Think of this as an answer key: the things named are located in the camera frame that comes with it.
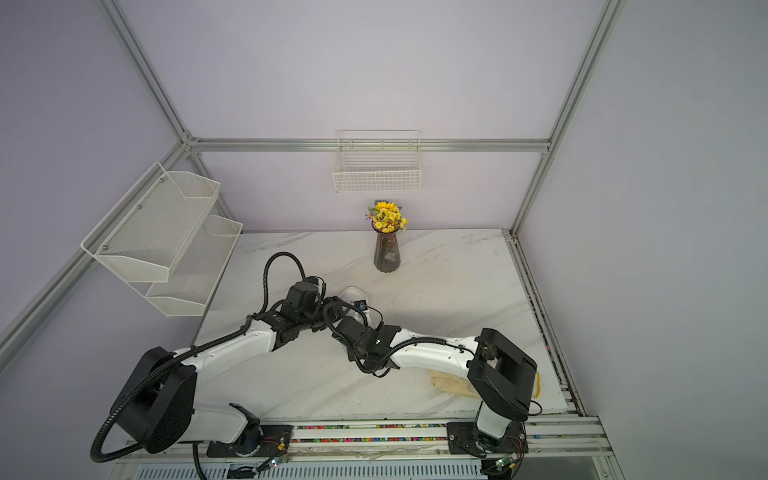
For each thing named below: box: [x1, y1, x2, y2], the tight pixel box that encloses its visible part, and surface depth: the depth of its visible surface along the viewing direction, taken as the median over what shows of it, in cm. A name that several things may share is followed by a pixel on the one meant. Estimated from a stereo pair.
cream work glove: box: [428, 370, 481, 399], surface depth 84 cm
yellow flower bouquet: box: [364, 200, 410, 233], surface depth 94 cm
